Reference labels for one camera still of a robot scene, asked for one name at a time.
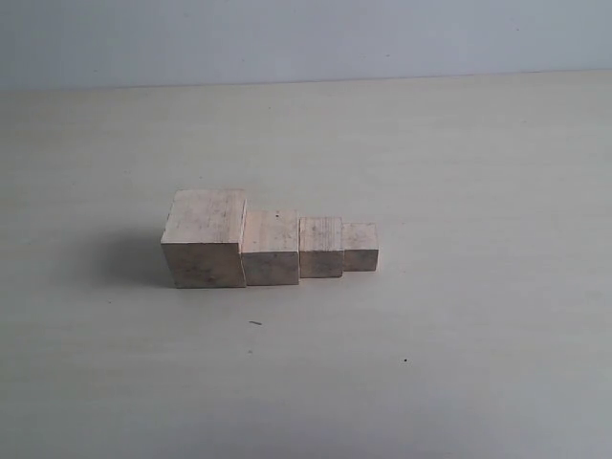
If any second largest wooden cube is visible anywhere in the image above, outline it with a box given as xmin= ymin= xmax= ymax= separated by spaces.
xmin=241 ymin=209 xmax=300 ymax=286

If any third largest wooden cube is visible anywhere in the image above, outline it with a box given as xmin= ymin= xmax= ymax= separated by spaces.
xmin=298 ymin=216 xmax=344 ymax=278

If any smallest wooden cube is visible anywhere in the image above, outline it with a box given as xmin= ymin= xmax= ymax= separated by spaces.
xmin=342 ymin=223 xmax=379 ymax=272

